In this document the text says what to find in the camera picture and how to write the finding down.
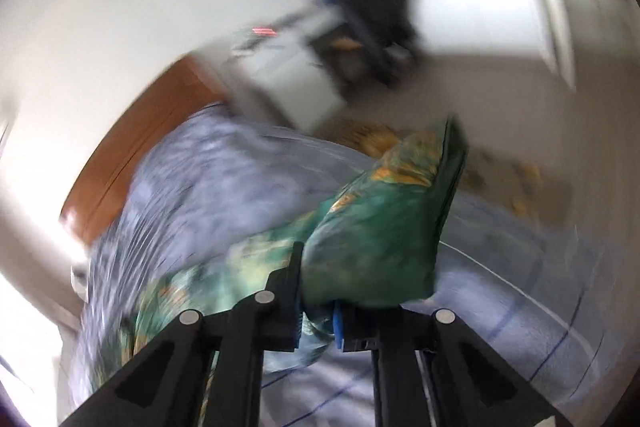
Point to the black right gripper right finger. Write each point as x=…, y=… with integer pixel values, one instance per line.
x=434, y=370

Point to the brown wooden headboard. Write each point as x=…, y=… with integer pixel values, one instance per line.
x=100, y=191

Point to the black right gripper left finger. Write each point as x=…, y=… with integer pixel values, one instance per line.
x=204, y=370

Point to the black jacket on chair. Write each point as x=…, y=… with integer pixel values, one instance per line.
x=369, y=29

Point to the patterned floor rug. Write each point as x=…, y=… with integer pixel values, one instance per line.
x=427, y=157

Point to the green patterned silk garment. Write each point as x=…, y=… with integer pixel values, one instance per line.
x=218, y=204

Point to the white desk with drawers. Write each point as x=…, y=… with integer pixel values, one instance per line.
x=277, y=59

